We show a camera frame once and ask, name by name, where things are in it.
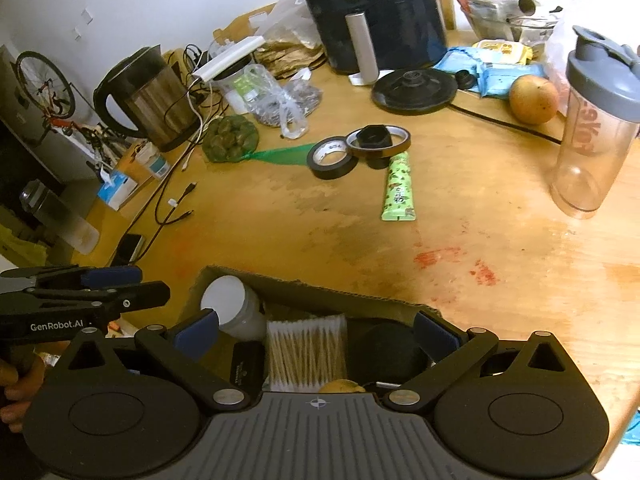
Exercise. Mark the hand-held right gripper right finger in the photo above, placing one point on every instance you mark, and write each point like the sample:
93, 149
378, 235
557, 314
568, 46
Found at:
435, 332

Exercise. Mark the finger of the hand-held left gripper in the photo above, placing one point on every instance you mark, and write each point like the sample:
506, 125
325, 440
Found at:
115, 276
145, 295

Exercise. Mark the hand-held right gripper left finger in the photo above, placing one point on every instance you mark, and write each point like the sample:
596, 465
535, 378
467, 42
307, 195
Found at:
197, 331

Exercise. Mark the white plastic jar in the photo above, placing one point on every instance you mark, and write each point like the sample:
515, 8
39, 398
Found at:
225, 295

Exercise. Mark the black round object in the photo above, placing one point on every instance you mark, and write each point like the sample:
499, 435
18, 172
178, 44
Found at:
385, 355

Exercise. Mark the small black box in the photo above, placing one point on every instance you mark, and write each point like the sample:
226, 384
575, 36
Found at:
245, 365

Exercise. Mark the bag of cotton swabs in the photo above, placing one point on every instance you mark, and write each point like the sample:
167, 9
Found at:
305, 350

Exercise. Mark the yellow plush toy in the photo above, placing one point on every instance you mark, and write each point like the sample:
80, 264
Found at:
340, 387

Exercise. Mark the brown cardboard box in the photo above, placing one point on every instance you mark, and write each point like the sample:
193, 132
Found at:
310, 295

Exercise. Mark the green snack packet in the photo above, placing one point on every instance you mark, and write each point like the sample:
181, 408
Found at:
397, 190

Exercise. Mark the brown tape roll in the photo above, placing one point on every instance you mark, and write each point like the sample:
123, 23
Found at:
380, 163

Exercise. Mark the black tape roll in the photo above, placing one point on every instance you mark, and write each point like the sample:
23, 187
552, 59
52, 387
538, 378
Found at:
325, 172

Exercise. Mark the black hexagonal cap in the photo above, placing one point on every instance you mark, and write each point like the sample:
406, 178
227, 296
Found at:
375, 136

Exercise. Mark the plastic bag of dark items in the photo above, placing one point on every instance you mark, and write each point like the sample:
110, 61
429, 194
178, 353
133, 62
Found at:
285, 102

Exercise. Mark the person's left hand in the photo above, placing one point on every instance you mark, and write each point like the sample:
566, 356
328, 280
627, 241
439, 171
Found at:
25, 385

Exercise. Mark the black smartphone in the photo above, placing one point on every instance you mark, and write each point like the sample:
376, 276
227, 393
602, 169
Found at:
129, 249

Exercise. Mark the translucent water bottle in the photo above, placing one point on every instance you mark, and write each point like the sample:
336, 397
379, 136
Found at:
65, 225

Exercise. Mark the yellow bag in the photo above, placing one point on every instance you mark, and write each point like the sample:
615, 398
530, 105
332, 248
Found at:
22, 247

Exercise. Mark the blue tissue box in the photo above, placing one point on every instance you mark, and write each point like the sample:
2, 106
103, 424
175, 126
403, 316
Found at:
117, 190

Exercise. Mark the small bottle blue label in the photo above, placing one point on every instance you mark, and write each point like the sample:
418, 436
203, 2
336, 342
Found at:
155, 162

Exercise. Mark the wood pattern electric kettle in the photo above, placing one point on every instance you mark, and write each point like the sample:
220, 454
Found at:
155, 105

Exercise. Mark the bicycle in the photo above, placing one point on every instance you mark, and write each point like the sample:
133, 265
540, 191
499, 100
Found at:
50, 110

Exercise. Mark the green mesh bag of fruit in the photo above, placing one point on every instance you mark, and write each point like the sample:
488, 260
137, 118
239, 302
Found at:
230, 137

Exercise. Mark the plastic tub green label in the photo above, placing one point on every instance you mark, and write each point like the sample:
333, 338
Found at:
237, 90

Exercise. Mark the clear shaker bottle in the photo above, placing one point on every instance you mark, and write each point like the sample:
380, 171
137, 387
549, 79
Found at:
590, 160

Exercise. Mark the black kettle base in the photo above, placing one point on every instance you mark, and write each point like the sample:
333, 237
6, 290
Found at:
415, 90

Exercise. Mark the orange fruit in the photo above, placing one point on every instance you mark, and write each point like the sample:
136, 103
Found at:
532, 100

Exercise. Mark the small black cap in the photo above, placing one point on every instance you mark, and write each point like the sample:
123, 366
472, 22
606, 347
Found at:
465, 81

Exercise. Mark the blue wipes packet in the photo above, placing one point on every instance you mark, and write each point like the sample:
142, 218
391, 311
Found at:
500, 80
450, 60

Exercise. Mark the bag of brown food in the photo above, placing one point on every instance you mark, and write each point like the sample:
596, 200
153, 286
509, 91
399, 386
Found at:
290, 60

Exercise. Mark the brown cardboard piece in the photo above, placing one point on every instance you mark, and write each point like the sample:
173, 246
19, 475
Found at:
240, 22

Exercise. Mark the yellow packet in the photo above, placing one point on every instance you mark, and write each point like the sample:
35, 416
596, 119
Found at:
502, 52

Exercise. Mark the black air fryer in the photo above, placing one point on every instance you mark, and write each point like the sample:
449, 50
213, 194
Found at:
400, 20

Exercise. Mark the wooden board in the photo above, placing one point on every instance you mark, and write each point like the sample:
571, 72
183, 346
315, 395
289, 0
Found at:
446, 7

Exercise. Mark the foil roll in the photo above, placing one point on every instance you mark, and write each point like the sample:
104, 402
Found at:
520, 6

